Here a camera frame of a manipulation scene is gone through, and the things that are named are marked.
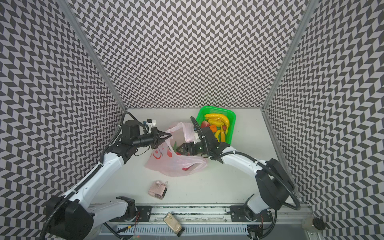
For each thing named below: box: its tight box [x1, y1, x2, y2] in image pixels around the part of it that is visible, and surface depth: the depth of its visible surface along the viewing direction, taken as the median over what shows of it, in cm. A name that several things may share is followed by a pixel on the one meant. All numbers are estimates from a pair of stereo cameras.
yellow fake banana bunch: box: [204, 113, 230, 143], surface depth 106 cm
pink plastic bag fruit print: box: [144, 122, 208, 177], surface depth 72 cm
